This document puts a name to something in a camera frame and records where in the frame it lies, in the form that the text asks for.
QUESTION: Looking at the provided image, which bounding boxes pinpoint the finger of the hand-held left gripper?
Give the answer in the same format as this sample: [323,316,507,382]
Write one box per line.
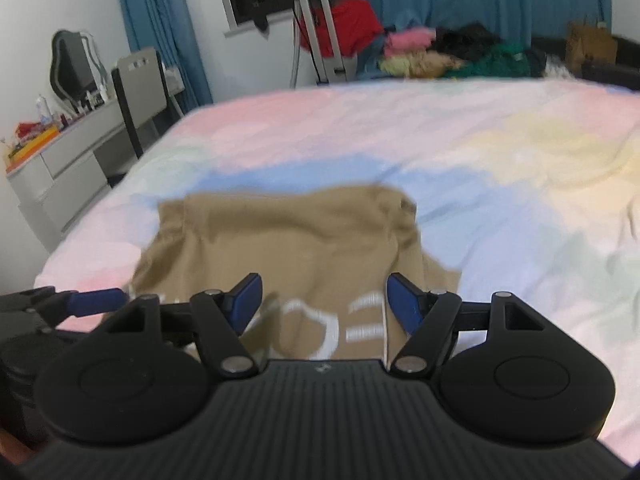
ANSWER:
[0,285,130,335]

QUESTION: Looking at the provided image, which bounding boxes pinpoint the red cloth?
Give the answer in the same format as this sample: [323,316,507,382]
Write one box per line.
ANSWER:
[295,0,387,59]

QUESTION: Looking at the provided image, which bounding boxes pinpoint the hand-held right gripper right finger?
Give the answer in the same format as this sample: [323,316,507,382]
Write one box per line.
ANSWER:
[386,272,548,377]

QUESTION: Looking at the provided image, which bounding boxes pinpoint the row of cosmetic bottles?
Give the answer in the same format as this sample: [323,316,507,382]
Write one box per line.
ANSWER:
[60,87,109,124]

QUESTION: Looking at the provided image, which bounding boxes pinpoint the beige and black chair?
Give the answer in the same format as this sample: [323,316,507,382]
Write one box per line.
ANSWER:
[111,47,174,162]

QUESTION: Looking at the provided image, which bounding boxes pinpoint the silver tripod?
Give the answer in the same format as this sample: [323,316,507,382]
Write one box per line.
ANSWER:
[292,0,352,86]

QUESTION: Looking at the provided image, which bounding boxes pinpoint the black garment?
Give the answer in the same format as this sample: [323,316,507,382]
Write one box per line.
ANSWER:
[432,22,502,57]

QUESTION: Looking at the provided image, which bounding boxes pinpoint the orange box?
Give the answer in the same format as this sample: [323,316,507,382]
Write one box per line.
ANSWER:
[7,125,61,164]

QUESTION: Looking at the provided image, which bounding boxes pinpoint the pale yellow-green garment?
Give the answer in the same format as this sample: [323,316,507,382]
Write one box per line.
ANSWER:
[377,55,417,77]

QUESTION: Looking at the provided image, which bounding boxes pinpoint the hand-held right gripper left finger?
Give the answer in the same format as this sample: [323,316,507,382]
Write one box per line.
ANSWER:
[106,272,264,379]

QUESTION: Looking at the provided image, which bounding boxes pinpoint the pink garment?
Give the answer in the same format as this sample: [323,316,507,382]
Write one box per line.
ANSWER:
[384,27,438,57]

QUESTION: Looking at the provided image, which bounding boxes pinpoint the brown paper bag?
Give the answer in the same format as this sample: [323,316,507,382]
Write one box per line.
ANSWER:
[566,20,619,69]

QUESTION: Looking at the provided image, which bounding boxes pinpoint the white dressing table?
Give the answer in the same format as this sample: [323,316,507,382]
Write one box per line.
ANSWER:
[6,67,184,254]

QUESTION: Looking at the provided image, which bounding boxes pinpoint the white shoe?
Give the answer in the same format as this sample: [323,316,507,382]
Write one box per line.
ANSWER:
[545,57,577,80]

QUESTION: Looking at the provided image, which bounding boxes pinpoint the tan printed shirt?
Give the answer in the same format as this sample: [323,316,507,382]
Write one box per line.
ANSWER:
[127,184,462,361]

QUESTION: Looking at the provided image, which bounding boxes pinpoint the pastel tie-dye bed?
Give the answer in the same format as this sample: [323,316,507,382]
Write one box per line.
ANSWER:
[32,77,640,463]

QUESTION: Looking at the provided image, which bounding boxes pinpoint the beige garment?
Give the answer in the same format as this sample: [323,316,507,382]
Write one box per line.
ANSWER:
[407,52,469,79]

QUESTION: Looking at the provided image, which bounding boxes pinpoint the green garment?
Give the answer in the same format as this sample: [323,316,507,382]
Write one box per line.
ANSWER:
[445,45,532,79]

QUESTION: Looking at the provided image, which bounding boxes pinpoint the narrow blue curtain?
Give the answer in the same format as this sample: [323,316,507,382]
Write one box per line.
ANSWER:
[112,0,214,109]

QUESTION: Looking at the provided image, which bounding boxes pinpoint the blue garment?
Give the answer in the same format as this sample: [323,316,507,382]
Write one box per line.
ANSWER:
[357,42,397,80]

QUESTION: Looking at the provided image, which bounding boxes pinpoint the wavy white-framed mirror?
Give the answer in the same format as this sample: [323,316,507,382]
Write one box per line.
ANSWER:
[50,30,109,107]

